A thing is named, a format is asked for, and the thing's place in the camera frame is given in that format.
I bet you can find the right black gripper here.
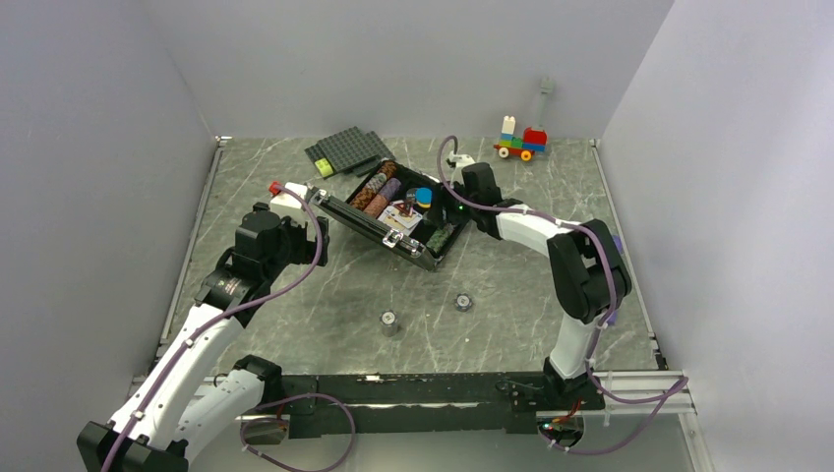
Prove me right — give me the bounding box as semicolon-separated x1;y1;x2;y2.
427;181;479;227

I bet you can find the blue round plastic disc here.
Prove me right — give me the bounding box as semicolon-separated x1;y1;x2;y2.
415;187;433;204

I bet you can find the triangular all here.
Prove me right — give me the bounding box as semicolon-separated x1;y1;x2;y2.
392;200;416;218

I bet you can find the aluminium poker case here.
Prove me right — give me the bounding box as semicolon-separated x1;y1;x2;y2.
311;160;466;271

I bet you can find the short chip stack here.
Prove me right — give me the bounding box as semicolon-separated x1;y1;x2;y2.
454;293;473;312

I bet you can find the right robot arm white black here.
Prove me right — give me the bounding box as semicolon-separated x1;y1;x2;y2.
435;155;632;409

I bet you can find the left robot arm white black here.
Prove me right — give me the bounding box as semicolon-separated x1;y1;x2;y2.
77;203;329;471

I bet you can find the green blue chip row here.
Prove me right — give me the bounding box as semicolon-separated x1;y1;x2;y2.
425;224;455;255

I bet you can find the colourful lego train toy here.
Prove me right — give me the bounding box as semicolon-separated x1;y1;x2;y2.
493;115;548;162

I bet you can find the purple chip row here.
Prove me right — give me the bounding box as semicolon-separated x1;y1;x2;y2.
377;178;401;202

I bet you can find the yellow-green lego brick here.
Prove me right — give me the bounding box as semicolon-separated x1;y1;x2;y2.
314;158;334;178

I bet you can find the playing card deck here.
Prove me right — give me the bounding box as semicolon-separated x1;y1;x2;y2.
377;206;422;235

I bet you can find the red pink chip row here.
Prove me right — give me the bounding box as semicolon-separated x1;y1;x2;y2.
363;194;389;219

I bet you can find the orange brown chip row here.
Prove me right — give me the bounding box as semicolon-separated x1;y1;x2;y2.
349;160;396;210

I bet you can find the dark grey lego baseplate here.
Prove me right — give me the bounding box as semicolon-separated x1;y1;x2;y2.
304;127;395;178

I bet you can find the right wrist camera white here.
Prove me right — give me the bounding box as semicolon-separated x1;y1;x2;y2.
446;152;475;170

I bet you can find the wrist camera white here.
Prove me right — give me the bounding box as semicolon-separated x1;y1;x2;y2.
446;152;475;170
268;181;310;225

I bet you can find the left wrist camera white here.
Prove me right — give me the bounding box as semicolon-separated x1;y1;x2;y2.
268;181;310;225

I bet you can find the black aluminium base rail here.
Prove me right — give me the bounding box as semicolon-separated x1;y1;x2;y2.
117;371;696;450

